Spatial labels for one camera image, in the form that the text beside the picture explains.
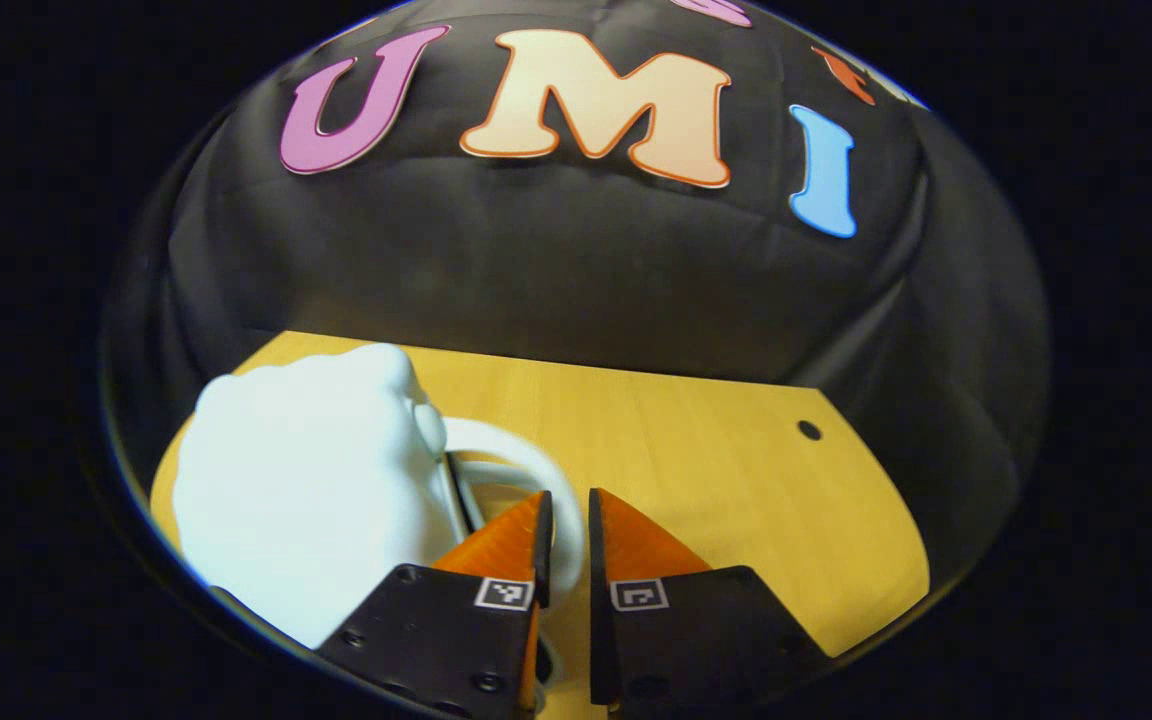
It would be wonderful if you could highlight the black backdrop cloth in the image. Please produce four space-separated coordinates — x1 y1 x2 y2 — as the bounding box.
101 0 1052 571

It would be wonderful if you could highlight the light blue suitcase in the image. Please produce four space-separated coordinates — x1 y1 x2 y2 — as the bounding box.
171 343 585 691

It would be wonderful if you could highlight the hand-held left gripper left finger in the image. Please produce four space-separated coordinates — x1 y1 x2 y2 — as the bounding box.
316 490 555 719

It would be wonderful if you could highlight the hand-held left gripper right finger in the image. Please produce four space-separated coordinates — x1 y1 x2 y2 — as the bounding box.
588 488 832 716

